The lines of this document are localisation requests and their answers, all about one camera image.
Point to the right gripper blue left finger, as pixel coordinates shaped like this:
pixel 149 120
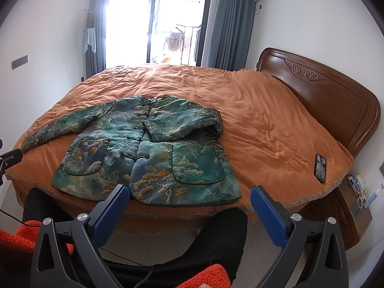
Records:
pixel 66 253

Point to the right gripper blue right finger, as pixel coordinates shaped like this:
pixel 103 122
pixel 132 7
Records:
pixel 326 264

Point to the green landscape print padded jacket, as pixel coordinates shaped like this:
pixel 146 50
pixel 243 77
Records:
pixel 165 150

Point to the orange fluffy slipper left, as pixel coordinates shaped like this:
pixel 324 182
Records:
pixel 23 242

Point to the orange fluffy slipper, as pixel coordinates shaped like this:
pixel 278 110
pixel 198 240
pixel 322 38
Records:
pixel 23 242
pixel 214 276

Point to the wooden bedside table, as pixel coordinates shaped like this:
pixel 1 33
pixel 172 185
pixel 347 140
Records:
pixel 341 203

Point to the black smartphone on bed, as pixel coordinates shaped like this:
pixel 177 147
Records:
pixel 320 168

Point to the black trousers of operator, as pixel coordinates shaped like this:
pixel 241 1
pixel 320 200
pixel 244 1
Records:
pixel 220 241

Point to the orange fluffy slipper right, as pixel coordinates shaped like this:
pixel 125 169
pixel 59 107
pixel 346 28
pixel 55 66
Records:
pixel 214 276

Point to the left grey-blue curtain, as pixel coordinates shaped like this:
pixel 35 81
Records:
pixel 96 17

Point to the grey-blue curtain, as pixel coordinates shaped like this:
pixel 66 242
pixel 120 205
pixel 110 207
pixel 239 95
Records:
pixel 231 34
pixel 96 17

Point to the orange bed duvet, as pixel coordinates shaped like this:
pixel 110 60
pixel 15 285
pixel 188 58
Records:
pixel 269 137

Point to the white cloth on coat rack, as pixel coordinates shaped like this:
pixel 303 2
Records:
pixel 90 40

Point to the carved wooden headboard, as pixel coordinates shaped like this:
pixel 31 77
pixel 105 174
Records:
pixel 345 108

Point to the black framed glass balcony door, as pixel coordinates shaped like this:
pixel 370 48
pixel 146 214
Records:
pixel 136 31

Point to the hanging laundry on balcony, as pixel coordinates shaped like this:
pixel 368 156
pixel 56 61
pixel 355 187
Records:
pixel 174 41

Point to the right grey-blue curtain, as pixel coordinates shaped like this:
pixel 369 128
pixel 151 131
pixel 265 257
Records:
pixel 231 34

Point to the white corded telephone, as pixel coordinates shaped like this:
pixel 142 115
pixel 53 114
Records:
pixel 360 190

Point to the grey wall switch plate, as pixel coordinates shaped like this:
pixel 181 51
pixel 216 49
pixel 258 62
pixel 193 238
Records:
pixel 19 62

